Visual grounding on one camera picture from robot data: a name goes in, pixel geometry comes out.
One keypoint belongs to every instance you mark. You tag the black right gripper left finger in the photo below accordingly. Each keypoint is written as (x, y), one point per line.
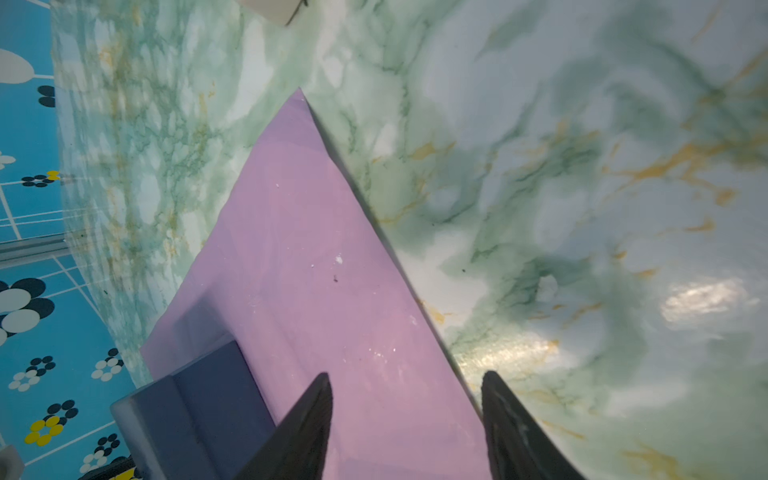
(298, 447)

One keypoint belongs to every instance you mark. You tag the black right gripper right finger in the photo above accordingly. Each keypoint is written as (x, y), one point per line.
(518, 449)

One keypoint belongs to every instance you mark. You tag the aluminium frame post left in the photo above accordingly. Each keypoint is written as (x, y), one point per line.
(21, 252)

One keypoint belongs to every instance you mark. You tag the dark blue gift box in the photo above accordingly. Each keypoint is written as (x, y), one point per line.
(206, 420)

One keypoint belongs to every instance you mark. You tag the purple wrapping paper sheet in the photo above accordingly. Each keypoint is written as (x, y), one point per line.
(294, 271)

